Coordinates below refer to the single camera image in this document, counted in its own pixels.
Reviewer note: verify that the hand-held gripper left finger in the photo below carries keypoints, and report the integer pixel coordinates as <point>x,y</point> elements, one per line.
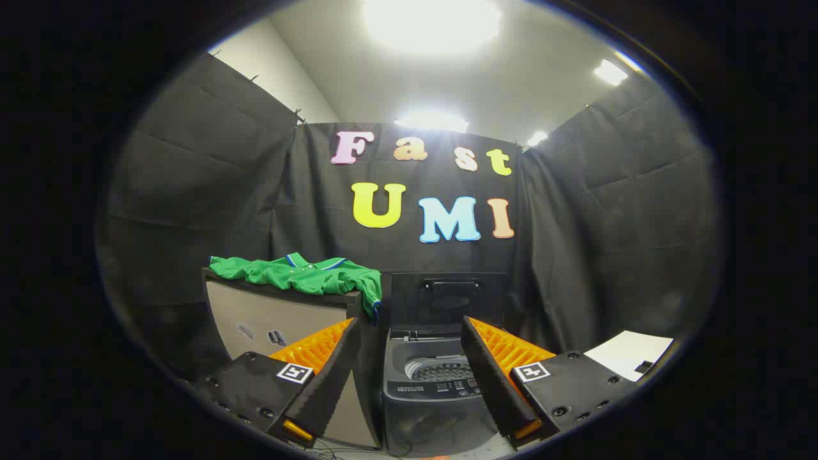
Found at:
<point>329,377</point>

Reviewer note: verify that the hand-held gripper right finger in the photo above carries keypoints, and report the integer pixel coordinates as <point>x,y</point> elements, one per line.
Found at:
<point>495,377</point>

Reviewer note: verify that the grey washing machine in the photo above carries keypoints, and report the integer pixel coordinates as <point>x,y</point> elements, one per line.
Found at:
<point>434,409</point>

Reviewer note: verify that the green polo shirt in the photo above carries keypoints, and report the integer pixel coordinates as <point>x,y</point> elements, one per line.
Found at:
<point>300,275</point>

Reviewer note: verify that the grey cabinet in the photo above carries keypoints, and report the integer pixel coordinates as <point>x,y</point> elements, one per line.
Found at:
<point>268,313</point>

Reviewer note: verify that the white sheet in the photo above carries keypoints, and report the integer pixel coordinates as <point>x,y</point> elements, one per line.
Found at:
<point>623,354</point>

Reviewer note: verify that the black backdrop cloth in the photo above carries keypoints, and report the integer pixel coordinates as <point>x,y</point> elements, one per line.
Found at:
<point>613,217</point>

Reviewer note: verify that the ceiling light panel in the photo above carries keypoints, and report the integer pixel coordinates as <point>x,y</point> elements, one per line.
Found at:
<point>610,72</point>
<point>431,22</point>
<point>537,138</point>
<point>431,121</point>

